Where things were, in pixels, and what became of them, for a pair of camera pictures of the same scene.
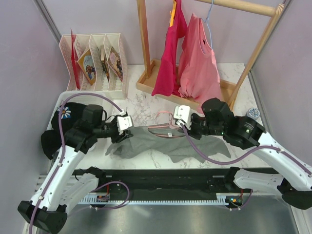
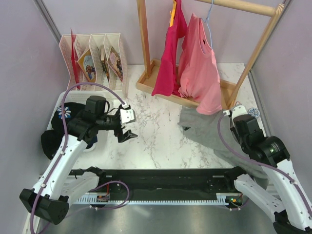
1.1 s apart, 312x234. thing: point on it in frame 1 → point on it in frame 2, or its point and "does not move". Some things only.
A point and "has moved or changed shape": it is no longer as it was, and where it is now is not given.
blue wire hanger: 207,20 does not move
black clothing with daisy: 51,139 does not move
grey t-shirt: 167,141 has moved or changed shape
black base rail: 214,180 does not move
